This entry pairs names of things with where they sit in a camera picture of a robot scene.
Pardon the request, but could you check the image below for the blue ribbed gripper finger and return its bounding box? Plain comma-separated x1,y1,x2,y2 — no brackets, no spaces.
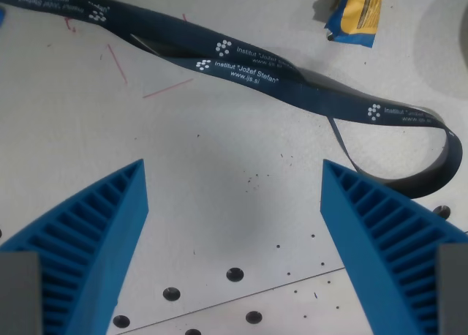
0,158,151,335
320,159,468,335

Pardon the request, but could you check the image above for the yellow and blue snack wrapper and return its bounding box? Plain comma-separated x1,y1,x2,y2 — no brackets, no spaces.
324,0,392,49

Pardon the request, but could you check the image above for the dark blue printed lanyard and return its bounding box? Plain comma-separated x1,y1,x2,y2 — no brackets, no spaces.
0,0,464,200

